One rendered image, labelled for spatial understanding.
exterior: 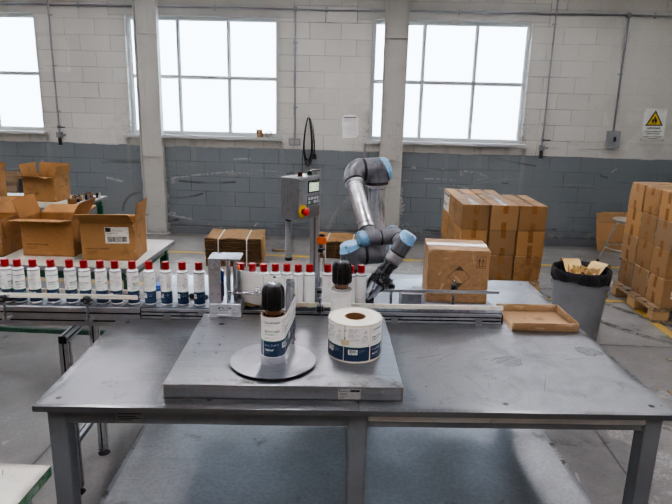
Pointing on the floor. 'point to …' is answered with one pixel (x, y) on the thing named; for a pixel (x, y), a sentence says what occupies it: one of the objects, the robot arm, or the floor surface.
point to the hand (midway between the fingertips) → (368, 296)
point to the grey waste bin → (581, 304)
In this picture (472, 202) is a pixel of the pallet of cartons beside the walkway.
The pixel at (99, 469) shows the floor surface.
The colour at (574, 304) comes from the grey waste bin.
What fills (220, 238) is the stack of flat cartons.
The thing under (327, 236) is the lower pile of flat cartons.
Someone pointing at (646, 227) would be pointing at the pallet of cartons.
